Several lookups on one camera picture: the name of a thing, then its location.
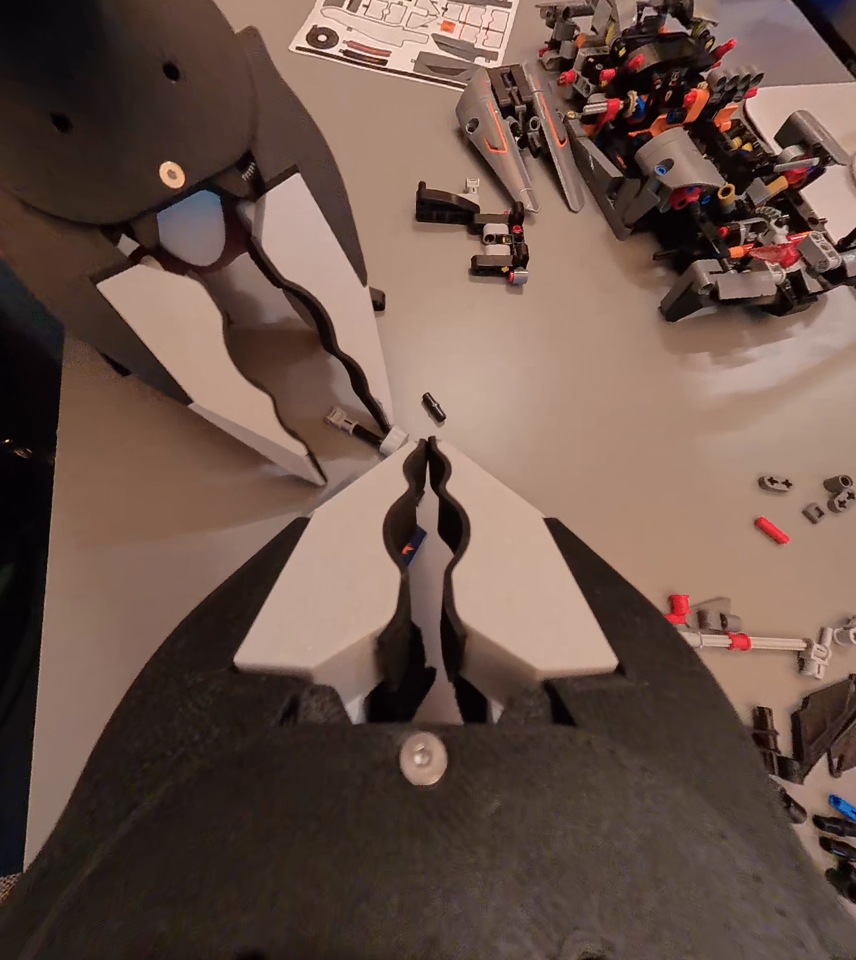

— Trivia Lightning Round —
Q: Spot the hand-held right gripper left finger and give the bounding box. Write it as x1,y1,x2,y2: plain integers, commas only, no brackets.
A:
233,438,433,725

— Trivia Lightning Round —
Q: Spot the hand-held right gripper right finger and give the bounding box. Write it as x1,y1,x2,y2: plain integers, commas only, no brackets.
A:
428,437,620,725

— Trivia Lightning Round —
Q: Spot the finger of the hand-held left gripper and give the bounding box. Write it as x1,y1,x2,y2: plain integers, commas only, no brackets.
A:
92,258,329,489
235,168,395,436

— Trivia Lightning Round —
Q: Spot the black axle white connector subassembly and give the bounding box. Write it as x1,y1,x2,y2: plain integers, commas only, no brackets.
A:
323,405,411,456

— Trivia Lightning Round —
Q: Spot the silver orange-striped lego panel subassembly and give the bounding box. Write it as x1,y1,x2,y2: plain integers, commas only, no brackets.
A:
455,63,587,216

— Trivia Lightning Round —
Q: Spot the grey lego axle subassembly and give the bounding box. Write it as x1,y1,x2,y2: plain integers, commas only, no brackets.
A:
664,594,836,681

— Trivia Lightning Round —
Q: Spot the lego sticker sheet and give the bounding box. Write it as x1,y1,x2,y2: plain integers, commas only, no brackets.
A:
289,0,521,93

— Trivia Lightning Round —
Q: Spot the black lego connector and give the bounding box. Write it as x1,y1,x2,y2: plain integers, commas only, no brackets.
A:
752,705,806,786

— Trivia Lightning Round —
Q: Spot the grey black lego car model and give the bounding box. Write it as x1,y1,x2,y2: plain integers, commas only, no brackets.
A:
536,0,856,324

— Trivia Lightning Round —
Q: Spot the white rounded board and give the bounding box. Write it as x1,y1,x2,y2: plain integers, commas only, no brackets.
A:
743,81,856,331

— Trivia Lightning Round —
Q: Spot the black white lego frame subassembly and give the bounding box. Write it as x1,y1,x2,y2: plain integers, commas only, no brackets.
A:
414,180,531,288

